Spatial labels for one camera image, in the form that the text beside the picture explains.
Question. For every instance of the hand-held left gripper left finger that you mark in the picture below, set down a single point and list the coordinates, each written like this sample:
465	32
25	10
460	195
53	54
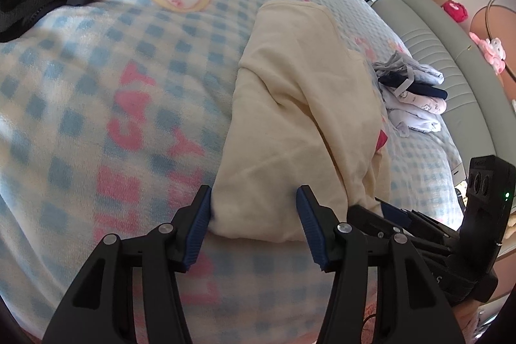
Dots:
197	231

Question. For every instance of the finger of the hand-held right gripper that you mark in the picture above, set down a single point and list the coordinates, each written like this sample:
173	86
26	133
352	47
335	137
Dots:
371	219
397	214

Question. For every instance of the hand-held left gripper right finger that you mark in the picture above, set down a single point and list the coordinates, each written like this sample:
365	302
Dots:
312	231

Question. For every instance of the pink and cream shirt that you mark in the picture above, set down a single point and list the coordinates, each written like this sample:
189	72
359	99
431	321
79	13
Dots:
290	106

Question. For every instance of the person's right forearm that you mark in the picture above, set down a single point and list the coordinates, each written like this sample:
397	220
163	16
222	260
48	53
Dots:
469	318

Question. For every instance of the grey padded headboard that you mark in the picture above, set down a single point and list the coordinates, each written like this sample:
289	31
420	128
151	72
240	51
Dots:
455	78

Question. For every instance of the blue checkered printed blanket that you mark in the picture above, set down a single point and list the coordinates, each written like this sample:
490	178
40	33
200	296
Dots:
100	106

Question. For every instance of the pink plush toy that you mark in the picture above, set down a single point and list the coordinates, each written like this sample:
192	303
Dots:
490	52

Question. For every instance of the thin hoop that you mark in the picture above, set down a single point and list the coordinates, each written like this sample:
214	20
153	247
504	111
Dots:
488	25

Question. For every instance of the red plush toy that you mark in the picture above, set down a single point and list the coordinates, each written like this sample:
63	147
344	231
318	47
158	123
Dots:
454	10

